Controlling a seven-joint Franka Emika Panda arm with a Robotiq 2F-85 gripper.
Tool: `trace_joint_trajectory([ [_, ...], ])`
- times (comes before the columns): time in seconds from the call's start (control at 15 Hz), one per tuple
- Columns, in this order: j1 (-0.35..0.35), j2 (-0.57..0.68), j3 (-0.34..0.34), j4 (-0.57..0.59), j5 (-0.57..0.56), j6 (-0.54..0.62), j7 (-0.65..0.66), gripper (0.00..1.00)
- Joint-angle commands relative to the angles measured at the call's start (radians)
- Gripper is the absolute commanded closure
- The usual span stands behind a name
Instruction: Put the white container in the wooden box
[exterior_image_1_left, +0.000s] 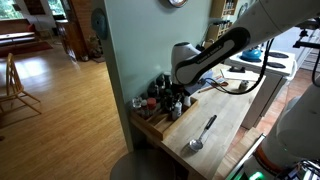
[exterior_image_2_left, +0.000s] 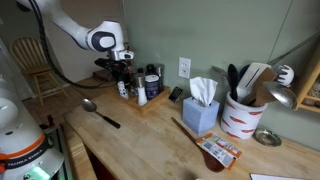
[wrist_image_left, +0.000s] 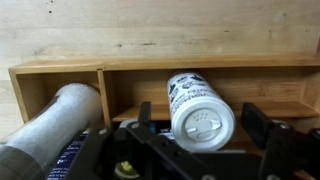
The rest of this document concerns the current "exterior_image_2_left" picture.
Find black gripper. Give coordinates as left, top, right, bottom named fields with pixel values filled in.
left=108, top=58, right=130, bottom=84

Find white container with label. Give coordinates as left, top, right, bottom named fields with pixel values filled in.
left=116, top=80, right=130, bottom=100

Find wooden box tray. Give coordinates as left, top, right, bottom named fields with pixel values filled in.
left=113, top=79, right=172, bottom=113

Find blue tissue box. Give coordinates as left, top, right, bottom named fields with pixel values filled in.
left=181, top=76, right=221, bottom=136

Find dark spice bottle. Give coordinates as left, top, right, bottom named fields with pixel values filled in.
left=129, top=75, right=139, bottom=97

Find dark wooden block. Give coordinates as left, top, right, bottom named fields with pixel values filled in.
left=92, top=69, right=116, bottom=83

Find white salt shaker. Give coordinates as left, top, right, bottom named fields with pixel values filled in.
left=136, top=76, right=149, bottom=107

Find black capped bottle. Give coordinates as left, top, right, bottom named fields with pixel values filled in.
left=145, top=63, right=156, bottom=76

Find tall steel shaker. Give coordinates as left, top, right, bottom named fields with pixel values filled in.
left=154, top=63, right=166, bottom=94

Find small black device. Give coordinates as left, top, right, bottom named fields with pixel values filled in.
left=168, top=86, right=184, bottom=103

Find wooden chair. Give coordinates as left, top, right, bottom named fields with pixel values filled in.
left=9, top=36, right=69, bottom=107

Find black spatula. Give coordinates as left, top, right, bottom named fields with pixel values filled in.
left=227, top=63, right=240, bottom=102

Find long wooden spoon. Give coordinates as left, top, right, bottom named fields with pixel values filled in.
left=171, top=116, right=226, bottom=173

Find orange white packet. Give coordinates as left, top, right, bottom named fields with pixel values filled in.
left=195, top=133, right=243, bottom=170

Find white crock orange marks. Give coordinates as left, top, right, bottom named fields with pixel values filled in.
left=219, top=91, right=269, bottom=140

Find white plastic spatula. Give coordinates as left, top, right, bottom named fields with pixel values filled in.
left=236, top=61, right=272, bottom=103

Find wooden spatula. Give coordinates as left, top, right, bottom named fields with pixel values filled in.
left=240, top=68, right=278, bottom=107

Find small metal lid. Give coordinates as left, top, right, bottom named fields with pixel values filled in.
left=253, top=128, right=283, bottom=148

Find metal ladle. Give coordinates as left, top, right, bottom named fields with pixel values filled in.
left=244, top=81, right=298, bottom=110

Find white slotted spoon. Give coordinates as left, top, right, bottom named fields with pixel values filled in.
left=275, top=64, right=295, bottom=87

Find grey metal rod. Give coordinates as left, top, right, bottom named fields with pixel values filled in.
left=268, top=31, right=320, bottom=66

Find white paper sheet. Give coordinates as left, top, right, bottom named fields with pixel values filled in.
left=249, top=173, right=308, bottom=180

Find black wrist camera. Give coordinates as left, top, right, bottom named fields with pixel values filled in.
left=94, top=57, right=113, bottom=70

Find metal spoon black handle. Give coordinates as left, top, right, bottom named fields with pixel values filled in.
left=81, top=98, right=122, bottom=130

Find white wall outlet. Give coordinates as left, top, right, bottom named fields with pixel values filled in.
left=178, top=57, right=192, bottom=80

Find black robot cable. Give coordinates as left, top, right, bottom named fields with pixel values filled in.
left=27, top=0, right=117, bottom=90

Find thin wall wire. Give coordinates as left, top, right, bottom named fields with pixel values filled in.
left=268, top=0, right=294, bottom=64

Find wooden wall shelf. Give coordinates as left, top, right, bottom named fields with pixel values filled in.
left=294, top=46, right=320, bottom=114

